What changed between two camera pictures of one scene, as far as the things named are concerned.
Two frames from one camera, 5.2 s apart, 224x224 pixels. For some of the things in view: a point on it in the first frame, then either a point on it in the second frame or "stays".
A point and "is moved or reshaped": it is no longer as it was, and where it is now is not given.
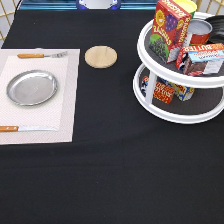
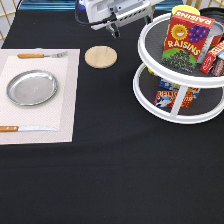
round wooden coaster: [100, 57] stays
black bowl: [217, 33] -> [215, 13]
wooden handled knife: [25, 128] stays
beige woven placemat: [58, 113] stays
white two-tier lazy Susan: [166, 94] is moved or reshaped
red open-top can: [200, 31] -> [216, 31]
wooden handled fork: [41, 55] stays
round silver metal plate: [31, 87] stays
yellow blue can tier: [183, 93] -> [176, 86]
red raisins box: [169, 29] -> [186, 40]
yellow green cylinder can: [189, 5] -> [185, 8]
